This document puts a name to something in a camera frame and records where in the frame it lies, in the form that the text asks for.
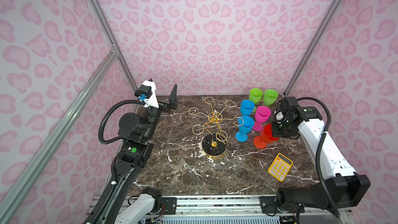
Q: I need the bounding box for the red wine glass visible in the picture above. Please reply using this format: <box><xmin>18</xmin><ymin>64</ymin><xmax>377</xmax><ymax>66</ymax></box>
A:
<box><xmin>254</xmin><ymin>124</ymin><xmax>279</xmax><ymax>149</ymax></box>

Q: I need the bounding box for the magenta wine glass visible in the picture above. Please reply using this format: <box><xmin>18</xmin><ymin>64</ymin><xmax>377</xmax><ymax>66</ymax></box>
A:
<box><xmin>253</xmin><ymin>106</ymin><xmax>271</xmax><ymax>132</ymax></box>

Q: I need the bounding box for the lime green wine glass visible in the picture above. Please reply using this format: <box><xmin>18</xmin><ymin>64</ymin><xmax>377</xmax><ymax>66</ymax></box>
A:
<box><xmin>263</xmin><ymin>89</ymin><xmax>279</xmax><ymax>106</ymax></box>
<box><xmin>249</xmin><ymin>88</ymin><xmax>263</xmax><ymax>105</ymax></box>

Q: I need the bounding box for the blue wine glass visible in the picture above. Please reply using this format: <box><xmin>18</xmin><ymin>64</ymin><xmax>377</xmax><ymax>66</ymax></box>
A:
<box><xmin>235</xmin><ymin>116</ymin><xmax>255</xmax><ymax>142</ymax></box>
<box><xmin>240</xmin><ymin>100</ymin><xmax>255</xmax><ymax>116</ymax></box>

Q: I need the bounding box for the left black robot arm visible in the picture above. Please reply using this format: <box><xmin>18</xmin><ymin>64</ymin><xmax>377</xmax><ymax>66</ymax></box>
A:
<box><xmin>84</xmin><ymin>79</ymin><xmax>178</xmax><ymax>224</ymax></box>

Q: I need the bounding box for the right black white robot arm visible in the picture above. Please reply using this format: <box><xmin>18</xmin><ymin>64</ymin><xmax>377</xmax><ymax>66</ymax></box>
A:
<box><xmin>271</xmin><ymin>96</ymin><xmax>371</xmax><ymax>218</ymax></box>

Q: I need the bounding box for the yellow calculator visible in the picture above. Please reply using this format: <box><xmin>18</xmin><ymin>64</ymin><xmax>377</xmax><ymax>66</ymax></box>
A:
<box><xmin>267</xmin><ymin>153</ymin><xmax>293</xmax><ymax>182</ymax></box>

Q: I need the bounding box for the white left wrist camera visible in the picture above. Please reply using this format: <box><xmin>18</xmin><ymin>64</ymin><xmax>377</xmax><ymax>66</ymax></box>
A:
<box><xmin>134</xmin><ymin>80</ymin><xmax>159</xmax><ymax>108</ymax></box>

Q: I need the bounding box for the gold wire wine glass rack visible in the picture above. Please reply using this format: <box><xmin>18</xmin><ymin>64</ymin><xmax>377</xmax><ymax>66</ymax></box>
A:
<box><xmin>188</xmin><ymin>96</ymin><xmax>244</xmax><ymax>159</ymax></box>

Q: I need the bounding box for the right black corrugated cable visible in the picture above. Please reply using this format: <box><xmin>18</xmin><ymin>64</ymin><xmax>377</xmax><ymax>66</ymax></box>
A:
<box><xmin>295</xmin><ymin>96</ymin><xmax>341</xmax><ymax>218</ymax></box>

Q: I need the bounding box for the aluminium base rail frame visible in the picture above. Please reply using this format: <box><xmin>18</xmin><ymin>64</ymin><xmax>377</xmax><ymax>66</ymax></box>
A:
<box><xmin>83</xmin><ymin>194</ymin><xmax>355</xmax><ymax>224</ymax></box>

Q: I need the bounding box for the aluminium enclosure frame strut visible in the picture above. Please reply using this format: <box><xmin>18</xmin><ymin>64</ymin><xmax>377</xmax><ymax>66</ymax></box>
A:
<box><xmin>1</xmin><ymin>0</ymin><xmax>133</xmax><ymax>224</ymax></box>

